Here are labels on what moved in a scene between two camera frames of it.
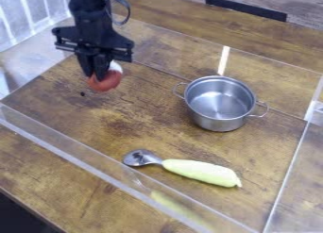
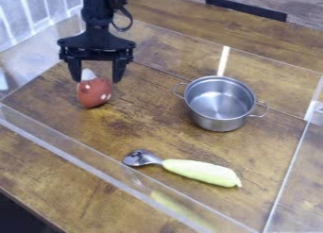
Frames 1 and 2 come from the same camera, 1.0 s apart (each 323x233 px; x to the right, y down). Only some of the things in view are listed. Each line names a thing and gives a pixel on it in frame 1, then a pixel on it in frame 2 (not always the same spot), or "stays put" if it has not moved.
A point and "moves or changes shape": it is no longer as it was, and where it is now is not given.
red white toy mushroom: x=110 y=79 moves or changes shape
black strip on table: x=260 y=11 stays put
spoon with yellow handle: x=195 y=171 stays put
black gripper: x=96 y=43 → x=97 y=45
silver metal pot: x=220 y=102 stays put
